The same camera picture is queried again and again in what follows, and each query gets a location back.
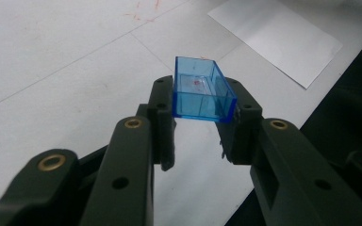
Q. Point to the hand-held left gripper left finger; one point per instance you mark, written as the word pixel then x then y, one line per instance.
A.
pixel 163 138

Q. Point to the blue transparent plastic stamp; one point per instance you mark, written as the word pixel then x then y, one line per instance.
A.
pixel 201 94

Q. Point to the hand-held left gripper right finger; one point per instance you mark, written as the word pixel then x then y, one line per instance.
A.
pixel 243 138

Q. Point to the white paper sheet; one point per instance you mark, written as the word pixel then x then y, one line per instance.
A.
pixel 279 40

